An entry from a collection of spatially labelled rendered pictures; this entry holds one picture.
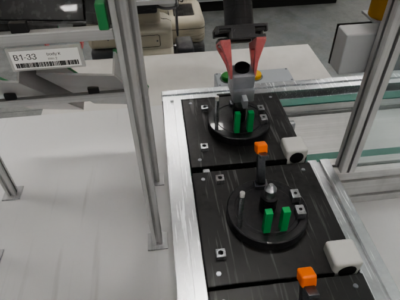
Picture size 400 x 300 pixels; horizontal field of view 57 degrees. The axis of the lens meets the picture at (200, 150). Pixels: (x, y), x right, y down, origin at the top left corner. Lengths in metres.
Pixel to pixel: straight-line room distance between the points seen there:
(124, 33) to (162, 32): 1.02
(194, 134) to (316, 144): 0.29
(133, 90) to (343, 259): 0.40
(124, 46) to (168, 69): 0.80
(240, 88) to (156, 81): 0.50
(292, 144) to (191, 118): 0.24
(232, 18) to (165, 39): 0.77
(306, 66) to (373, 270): 0.81
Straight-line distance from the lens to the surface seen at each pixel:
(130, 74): 0.50
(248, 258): 0.62
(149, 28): 1.49
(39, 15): 0.53
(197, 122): 0.85
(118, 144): 0.99
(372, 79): 0.66
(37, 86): 0.71
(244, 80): 0.75
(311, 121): 0.98
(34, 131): 1.11
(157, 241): 0.77
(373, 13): 0.65
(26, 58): 0.50
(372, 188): 0.86
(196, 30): 1.78
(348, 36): 0.64
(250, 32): 0.74
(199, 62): 1.31
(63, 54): 0.49
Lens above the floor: 1.50
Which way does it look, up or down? 43 degrees down
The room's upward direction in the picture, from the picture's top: 1 degrees counter-clockwise
